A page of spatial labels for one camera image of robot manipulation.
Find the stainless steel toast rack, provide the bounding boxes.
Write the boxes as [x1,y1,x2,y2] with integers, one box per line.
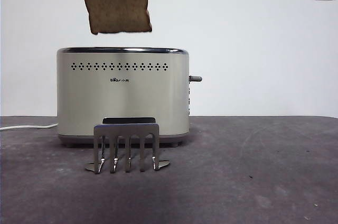
[84,123,171,175]

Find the cream steel two-slot toaster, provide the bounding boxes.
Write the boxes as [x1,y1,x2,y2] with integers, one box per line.
[56,46,191,148]

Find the brown wholegrain bread slice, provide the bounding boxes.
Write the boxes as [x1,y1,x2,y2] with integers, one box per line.
[80,0,153,35]

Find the white power cord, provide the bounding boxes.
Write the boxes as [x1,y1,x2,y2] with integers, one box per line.
[0,123,59,132]

